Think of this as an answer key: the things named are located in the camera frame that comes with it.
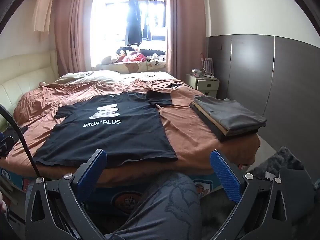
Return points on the grey fluffy rug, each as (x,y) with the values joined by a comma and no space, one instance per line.
(292,160)

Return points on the black t-shirt white print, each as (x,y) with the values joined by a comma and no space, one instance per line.
(107,135)

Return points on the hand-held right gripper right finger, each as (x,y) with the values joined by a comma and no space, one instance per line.
(225,177)

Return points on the pile of plush toys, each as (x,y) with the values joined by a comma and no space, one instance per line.
(132,56)

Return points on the clear plastic box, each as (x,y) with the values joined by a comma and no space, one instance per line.
(196,71)

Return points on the window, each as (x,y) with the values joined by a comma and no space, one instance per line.
(120,17)

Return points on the grey folded garment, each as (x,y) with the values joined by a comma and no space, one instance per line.
(232,115)

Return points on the beige folded garment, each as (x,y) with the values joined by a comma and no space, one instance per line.
(212,121)

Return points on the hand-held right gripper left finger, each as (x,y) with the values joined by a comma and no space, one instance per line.
(95,165)

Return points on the pink curtain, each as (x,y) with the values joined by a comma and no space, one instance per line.
(70,30)
(185,30)

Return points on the orange-brown blanket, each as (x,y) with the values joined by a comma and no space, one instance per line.
(195,130)

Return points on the bear print cushion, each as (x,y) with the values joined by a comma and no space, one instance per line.
(132,67)

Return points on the white power strip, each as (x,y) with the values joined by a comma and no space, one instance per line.
(209,76)

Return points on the striped gift bag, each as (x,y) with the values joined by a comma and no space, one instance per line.
(207,66)

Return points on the cream padded headboard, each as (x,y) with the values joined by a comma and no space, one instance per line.
(25,75)

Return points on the dark hanging coat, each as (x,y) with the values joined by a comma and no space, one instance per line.
(132,22)

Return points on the person's leg grey pants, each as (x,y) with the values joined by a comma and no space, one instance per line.
(162,205)

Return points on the cream nightstand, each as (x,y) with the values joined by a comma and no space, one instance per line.
(202,86)

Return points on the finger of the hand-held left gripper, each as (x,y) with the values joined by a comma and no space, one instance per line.
(5,141)

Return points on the black frame bracket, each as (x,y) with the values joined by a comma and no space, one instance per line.
(173,86)

